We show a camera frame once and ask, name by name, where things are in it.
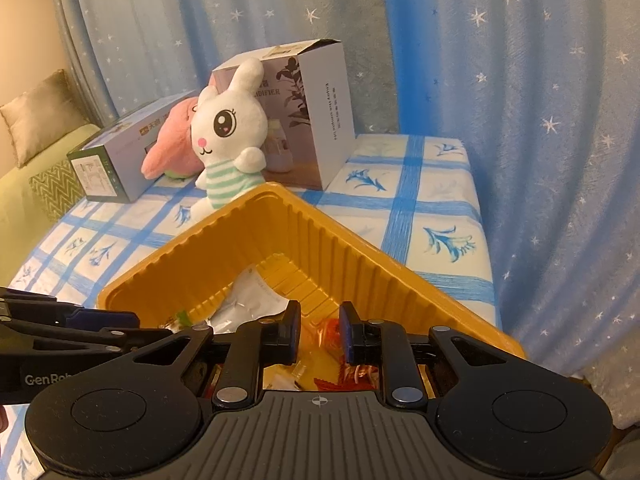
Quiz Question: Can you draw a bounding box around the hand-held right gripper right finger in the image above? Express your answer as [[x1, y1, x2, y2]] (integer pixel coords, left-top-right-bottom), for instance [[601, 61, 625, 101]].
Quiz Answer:
[[339, 301, 516, 411]]

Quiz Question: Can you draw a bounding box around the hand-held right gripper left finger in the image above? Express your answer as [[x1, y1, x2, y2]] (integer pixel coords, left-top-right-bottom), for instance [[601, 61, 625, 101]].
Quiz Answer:
[[127, 300, 302, 413]]

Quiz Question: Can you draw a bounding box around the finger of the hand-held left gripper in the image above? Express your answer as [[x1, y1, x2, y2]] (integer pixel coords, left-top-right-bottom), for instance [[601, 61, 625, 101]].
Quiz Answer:
[[0, 324, 174, 366], [0, 287, 141, 331]]

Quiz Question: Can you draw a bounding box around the red candy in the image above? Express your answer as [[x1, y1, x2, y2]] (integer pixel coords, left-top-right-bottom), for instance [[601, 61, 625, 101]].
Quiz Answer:
[[315, 360, 382, 392], [312, 317, 346, 356]]

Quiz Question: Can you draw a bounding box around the white snack packet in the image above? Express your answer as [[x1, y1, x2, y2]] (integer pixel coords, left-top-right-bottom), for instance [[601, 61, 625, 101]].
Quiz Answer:
[[207, 267, 291, 333]]

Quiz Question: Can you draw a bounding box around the yellow plastic tray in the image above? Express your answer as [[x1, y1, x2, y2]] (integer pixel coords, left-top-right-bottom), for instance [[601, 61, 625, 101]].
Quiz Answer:
[[97, 182, 528, 401]]

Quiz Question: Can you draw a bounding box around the yellow green candy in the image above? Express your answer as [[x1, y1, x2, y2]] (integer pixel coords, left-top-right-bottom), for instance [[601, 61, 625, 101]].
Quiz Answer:
[[169, 310, 197, 332]]

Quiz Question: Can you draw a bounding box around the green zigzag cushion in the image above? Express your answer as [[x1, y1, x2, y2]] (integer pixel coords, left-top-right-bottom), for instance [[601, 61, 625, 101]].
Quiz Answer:
[[27, 157, 83, 223]]

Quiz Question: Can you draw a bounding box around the green sofa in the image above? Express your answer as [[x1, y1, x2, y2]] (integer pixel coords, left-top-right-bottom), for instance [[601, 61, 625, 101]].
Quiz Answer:
[[0, 122, 101, 286]]

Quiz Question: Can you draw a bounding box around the blue checked tablecloth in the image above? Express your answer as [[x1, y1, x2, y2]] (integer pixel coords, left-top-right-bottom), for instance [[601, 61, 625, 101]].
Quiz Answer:
[[0, 132, 502, 480]]

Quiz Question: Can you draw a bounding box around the green cardboard box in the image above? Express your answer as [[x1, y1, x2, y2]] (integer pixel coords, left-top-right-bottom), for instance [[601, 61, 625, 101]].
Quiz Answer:
[[66, 91, 198, 204]]

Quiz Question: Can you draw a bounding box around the pink plush toy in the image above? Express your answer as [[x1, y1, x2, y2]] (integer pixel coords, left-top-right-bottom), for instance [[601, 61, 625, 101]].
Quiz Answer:
[[141, 96, 201, 181]]

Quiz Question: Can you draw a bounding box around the beige cushion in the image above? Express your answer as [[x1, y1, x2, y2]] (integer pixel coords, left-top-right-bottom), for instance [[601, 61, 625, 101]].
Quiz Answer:
[[0, 69, 91, 168]]

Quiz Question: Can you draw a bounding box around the white bunny plush toy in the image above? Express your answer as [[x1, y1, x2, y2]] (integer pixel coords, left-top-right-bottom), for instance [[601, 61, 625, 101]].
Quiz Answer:
[[189, 57, 271, 211]]

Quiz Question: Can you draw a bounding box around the white plant-print cardboard box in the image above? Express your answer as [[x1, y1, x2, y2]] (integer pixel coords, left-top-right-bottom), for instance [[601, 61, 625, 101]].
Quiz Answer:
[[210, 39, 357, 192]]

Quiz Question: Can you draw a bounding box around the blue star-print curtain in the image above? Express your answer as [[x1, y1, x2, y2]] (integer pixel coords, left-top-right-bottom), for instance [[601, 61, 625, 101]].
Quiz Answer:
[[50, 0, 640, 441]]

